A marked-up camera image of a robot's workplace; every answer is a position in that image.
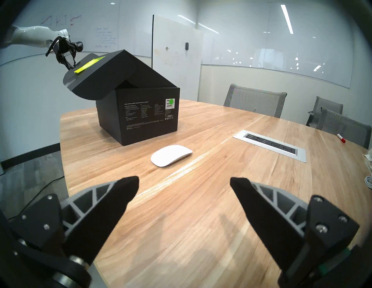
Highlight black cardboard box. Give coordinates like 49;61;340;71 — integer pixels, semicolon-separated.
63;49;180;146

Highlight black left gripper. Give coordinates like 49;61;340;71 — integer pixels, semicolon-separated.
55;37;77;71

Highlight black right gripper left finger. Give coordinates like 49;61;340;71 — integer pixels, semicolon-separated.
8;176;140;288

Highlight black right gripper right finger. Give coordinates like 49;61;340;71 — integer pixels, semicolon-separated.
230;177;361;288

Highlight grey swivel armchair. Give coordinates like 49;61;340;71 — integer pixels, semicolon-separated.
306;96;344;128

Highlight pale yellow sticky note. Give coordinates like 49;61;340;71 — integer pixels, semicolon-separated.
74;60;99;74

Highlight glass wall whiteboard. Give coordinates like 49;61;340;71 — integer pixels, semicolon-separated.
201;0;356;89
0;0;154;69

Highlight white computer mouse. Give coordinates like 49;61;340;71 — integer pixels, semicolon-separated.
151;145;193;168

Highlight wide grey mesh chair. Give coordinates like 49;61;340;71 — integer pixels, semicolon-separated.
223;84;287;118

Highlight rolling whiteboard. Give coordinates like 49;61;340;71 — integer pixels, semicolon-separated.
152;15;204;102

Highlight grey table outlet panel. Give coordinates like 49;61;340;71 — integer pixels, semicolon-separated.
233;130;307;163

